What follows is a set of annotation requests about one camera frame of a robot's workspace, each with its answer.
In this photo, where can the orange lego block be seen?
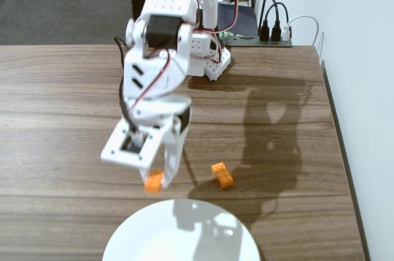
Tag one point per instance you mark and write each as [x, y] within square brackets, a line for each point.
[153, 185]
[223, 176]

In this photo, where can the white round plate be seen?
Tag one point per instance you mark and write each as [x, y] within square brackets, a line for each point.
[147, 242]

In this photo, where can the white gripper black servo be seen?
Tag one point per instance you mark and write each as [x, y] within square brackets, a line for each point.
[174, 150]

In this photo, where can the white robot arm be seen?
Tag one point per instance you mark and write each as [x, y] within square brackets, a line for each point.
[166, 5]

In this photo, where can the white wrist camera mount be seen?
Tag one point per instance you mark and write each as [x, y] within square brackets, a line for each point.
[114, 153]

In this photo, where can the black usb hub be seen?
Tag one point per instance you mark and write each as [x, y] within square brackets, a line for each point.
[246, 42]

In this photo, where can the dark navy folder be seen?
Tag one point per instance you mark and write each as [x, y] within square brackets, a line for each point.
[243, 18]

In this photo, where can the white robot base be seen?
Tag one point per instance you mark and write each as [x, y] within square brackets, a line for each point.
[221, 64]

